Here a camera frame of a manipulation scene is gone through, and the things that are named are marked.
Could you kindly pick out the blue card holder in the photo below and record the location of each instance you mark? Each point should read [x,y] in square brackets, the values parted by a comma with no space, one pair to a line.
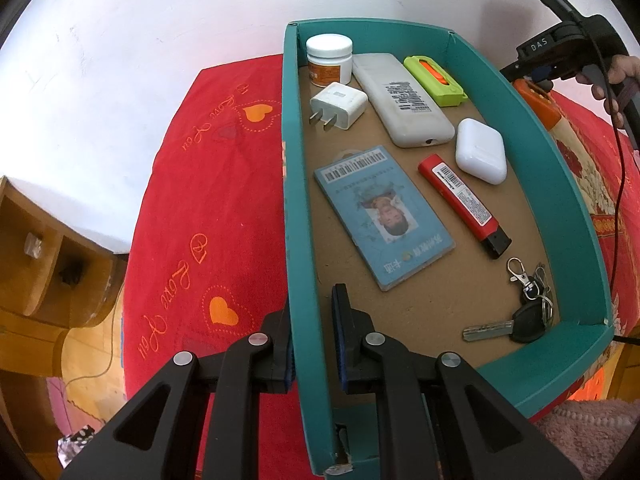
[385,215]

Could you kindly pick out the white remote control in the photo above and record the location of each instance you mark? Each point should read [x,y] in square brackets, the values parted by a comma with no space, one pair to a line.
[400,100]

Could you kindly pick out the pink floor mat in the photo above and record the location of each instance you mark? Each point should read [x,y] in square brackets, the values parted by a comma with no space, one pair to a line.
[65,400]

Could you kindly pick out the green orange utility knife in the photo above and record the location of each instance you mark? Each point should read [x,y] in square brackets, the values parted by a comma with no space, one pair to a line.
[435,80]

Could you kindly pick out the red lighter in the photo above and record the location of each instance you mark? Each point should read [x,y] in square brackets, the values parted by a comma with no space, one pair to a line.
[465,205]

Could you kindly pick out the orange digital timer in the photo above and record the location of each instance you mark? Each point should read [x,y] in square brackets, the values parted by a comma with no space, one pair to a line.
[540,102]

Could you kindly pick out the white-lidded orange jar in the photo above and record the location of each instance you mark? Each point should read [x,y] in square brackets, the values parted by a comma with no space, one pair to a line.
[327,60]

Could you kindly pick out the teal cardboard box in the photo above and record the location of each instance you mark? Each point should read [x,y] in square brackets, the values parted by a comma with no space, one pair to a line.
[450,280]

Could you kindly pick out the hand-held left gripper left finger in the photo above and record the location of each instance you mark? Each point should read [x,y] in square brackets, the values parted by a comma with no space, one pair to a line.
[287,360]

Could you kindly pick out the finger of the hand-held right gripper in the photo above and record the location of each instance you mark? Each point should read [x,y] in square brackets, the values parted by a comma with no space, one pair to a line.
[540,72]

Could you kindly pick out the key bunch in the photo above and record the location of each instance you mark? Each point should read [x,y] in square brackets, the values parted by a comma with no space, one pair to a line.
[527,325]

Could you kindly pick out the white earbuds case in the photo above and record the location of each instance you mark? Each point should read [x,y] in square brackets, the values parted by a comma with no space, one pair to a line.
[480,152]

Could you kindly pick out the white charger plug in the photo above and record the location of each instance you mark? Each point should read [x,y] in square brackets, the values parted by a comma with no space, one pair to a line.
[340,105]

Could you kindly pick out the small black shelf object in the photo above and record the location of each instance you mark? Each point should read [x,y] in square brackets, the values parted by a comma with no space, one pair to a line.
[70,273]

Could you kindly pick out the small white shelf object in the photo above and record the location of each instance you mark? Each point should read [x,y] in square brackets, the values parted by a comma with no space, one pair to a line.
[33,244]

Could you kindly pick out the wooden shelf unit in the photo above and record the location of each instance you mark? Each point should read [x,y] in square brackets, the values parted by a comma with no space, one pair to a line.
[30,300]

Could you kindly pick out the person's right hand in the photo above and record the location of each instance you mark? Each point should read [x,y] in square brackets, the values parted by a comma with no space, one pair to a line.
[625,67]

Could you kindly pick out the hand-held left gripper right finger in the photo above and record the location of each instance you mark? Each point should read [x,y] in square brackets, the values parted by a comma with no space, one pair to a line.
[341,340]

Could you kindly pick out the black white dotted bag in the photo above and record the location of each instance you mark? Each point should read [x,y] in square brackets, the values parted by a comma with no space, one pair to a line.
[75,445]

